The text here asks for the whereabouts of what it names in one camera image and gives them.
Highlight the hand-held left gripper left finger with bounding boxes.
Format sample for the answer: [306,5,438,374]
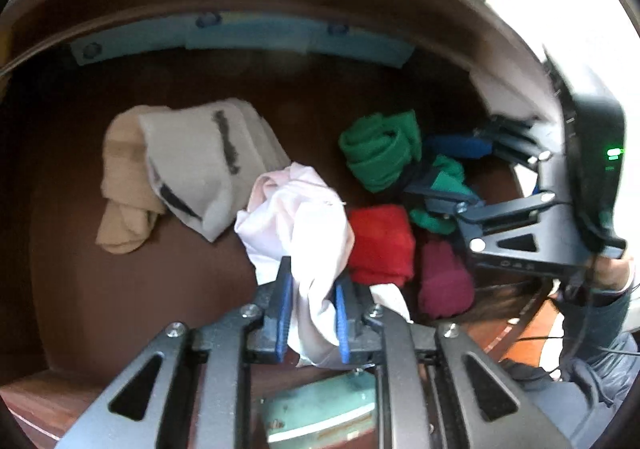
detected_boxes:
[55,256,296,449]

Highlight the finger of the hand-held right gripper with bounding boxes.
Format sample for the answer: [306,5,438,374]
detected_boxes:
[402,171,587,277]
[424,115,553,167]

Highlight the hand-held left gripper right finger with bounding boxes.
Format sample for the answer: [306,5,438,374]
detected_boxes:
[332,274,573,449]

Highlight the pale pink underwear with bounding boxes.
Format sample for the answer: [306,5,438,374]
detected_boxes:
[234,164,356,370]

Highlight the red knitted sock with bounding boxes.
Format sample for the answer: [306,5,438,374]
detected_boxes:
[347,204,416,287]

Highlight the dark wooden drawer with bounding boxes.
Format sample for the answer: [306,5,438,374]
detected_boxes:
[0,44,551,430]

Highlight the person's right hand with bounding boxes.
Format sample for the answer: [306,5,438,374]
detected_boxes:
[590,251,636,295]

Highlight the rolled green cloth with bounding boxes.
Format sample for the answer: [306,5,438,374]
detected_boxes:
[339,110,423,194]

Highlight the maroon cloth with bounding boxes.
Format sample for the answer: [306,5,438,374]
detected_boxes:
[417,239,476,320]

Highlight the teal container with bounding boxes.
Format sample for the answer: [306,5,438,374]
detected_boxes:
[257,371,378,445]

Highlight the white cloth with dark marks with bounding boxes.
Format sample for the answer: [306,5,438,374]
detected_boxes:
[137,98,291,244]

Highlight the person's dark grey clothing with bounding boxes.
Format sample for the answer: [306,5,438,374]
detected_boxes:
[500,329,640,449]

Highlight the tan sock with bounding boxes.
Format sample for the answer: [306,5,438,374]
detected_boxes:
[95,105,168,257]

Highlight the black cable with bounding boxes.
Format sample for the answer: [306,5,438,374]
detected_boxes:
[515,249,640,375]

